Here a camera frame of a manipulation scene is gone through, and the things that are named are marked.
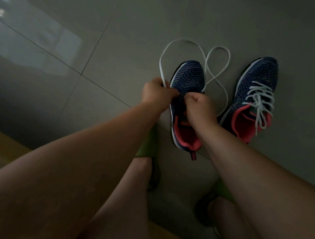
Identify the person's right leg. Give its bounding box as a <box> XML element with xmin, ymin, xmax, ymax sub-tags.
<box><xmin>207</xmin><ymin>197</ymin><xmax>261</xmax><ymax>239</ymax></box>

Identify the person's right forearm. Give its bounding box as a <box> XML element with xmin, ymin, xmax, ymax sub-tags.
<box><xmin>201</xmin><ymin>123</ymin><xmax>315</xmax><ymax>239</ymax></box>

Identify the person's leg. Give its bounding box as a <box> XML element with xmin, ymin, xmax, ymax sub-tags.
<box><xmin>207</xmin><ymin>197</ymin><xmax>261</xmax><ymax>239</ymax></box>
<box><xmin>78</xmin><ymin>156</ymin><xmax>153</xmax><ymax>239</ymax></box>

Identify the person's left hand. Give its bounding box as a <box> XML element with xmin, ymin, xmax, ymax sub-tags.
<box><xmin>141</xmin><ymin>77</ymin><xmax>180</xmax><ymax>114</ymax></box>

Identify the blue knit sneaker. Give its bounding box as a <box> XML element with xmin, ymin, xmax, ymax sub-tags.
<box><xmin>218</xmin><ymin>56</ymin><xmax>279</xmax><ymax>144</ymax></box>
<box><xmin>169</xmin><ymin>60</ymin><xmax>206</xmax><ymax>161</ymax></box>

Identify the person's left forearm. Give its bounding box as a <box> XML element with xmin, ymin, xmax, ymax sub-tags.
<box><xmin>0</xmin><ymin>102</ymin><xmax>163</xmax><ymax>239</ymax></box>

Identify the green foam slipper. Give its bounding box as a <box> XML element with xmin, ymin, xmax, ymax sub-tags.
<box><xmin>135</xmin><ymin>124</ymin><xmax>162</xmax><ymax>192</ymax></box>
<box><xmin>196</xmin><ymin>178</ymin><xmax>237</xmax><ymax>227</ymax></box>

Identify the person's left leg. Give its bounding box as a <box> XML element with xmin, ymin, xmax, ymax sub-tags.
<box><xmin>78</xmin><ymin>156</ymin><xmax>153</xmax><ymax>239</ymax></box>

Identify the person's right hand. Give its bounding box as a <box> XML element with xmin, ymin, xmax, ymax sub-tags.
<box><xmin>183</xmin><ymin>92</ymin><xmax>220</xmax><ymax>135</ymax></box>

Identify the white shoelace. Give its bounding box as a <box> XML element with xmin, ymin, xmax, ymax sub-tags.
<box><xmin>159</xmin><ymin>38</ymin><xmax>231</xmax><ymax>118</ymax></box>
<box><xmin>242</xmin><ymin>80</ymin><xmax>276</xmax><ymax>136</ymax></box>

